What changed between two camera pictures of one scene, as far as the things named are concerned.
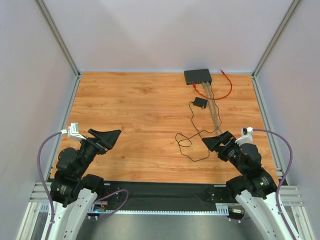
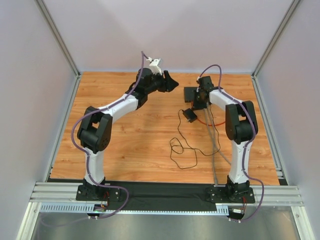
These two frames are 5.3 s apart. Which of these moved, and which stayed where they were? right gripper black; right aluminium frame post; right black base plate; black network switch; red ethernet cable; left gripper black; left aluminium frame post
Moved: right gripper black; left gripper black; red ethernet cable; black network switch
Stayed: right aluminium frame post; left aluminium frame post; right black base plate
